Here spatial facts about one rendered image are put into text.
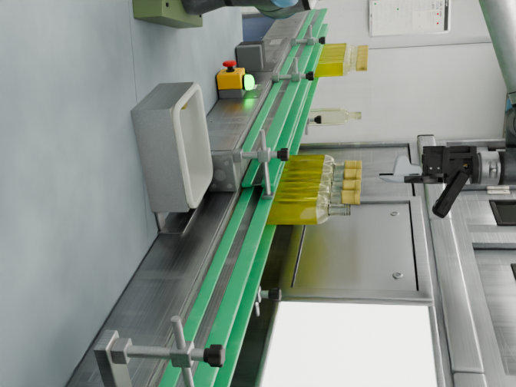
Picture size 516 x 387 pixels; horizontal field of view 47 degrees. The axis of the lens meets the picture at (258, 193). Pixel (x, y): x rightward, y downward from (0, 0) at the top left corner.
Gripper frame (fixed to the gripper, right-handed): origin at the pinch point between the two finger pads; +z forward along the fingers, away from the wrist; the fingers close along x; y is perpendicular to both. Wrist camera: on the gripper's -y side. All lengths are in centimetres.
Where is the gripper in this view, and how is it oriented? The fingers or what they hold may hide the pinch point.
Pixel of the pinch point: (385, 178)
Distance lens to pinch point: 139.7
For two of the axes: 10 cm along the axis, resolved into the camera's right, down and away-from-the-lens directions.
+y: -0.3, -9.9, -1.3
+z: -9.8, 0.1, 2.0
